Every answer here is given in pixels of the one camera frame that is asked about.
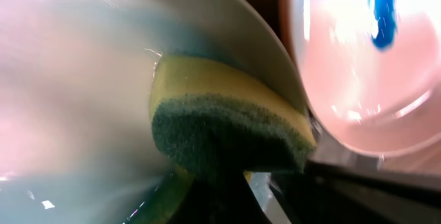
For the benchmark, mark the dark brown serving tray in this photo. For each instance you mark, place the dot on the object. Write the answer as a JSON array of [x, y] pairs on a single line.
[[331, 193]]

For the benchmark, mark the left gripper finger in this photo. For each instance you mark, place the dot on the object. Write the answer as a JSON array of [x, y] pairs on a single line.
[[229, 200]]

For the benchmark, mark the white plate top, blue stain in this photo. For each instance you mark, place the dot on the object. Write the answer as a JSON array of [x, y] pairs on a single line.
[[371, 70]]

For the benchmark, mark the green and yellow sponge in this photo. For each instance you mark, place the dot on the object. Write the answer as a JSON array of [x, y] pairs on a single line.
[[209, 118]]

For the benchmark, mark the white plate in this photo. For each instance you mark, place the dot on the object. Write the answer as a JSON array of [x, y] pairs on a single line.
[[371, 70], [76, 76]]

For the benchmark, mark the white plate front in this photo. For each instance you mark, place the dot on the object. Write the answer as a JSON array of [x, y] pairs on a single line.
[[76, 76]]

